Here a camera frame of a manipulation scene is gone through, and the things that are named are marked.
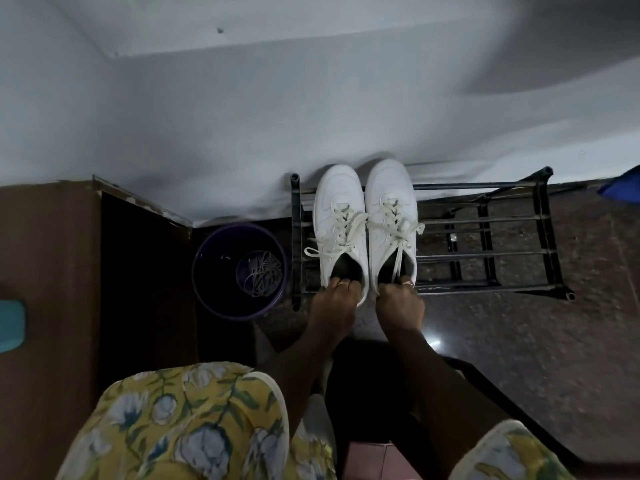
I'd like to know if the person's left hand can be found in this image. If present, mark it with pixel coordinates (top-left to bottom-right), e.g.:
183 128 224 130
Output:
305 277 364 343

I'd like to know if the person's right hand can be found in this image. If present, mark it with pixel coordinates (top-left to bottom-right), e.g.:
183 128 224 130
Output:
375 280 427 338

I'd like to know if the white sneaker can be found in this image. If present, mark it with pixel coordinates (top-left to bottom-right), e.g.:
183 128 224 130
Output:
313 164 371 308
365 158 419 297

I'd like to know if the blue plastic basket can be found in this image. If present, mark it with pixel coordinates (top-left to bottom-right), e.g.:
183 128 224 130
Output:
0 300 27 355

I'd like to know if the person's left forearm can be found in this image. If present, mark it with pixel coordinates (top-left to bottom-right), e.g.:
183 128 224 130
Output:
265 329 351 435

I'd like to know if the person's right forearm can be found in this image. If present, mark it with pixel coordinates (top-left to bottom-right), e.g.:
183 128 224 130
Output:
385 327 511 465

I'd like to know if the dark purple plastic tub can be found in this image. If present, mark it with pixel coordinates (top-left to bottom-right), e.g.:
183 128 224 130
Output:
191 222 291 323

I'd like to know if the pink plastic stool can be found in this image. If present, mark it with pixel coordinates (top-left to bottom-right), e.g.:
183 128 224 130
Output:
343 441 425 480

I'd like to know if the black metal shoe rack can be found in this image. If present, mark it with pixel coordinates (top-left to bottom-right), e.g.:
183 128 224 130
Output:
289 166 576 312

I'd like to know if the blue cloth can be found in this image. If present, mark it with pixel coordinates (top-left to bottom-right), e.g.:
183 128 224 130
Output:
597 164 640 205

